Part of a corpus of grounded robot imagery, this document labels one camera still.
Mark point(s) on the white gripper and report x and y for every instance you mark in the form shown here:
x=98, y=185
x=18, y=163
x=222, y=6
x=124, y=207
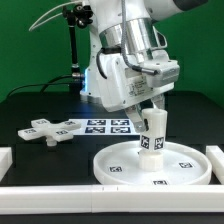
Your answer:
x=122, y=87

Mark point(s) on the white round table top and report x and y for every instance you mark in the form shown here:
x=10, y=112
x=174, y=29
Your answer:
x=126, y=163

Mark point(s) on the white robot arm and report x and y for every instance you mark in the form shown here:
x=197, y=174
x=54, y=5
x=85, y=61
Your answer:
x=129, y=63

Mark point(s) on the white marker sheet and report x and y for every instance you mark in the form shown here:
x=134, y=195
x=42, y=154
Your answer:
x=107, y=127

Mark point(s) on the white right fence block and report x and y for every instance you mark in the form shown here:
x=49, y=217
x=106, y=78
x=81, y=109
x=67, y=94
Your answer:
x=216, y=157

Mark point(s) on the white fence block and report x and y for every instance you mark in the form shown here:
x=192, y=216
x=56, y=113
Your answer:
x=5, y=160
x=216, y=157

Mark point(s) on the white cross-shaped table base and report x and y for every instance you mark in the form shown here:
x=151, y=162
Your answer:
x=54, y=133

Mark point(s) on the white left fence block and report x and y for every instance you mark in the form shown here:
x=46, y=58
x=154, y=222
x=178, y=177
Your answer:
x=5, y=160

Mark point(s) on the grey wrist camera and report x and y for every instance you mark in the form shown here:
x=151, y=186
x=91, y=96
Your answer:
x=160, y=73

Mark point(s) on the white front fence rail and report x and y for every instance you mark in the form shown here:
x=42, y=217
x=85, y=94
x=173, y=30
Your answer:
x=105, y=198

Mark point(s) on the black camera stand pole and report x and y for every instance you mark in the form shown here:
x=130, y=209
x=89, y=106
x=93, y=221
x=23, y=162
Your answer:
x=78, y=16

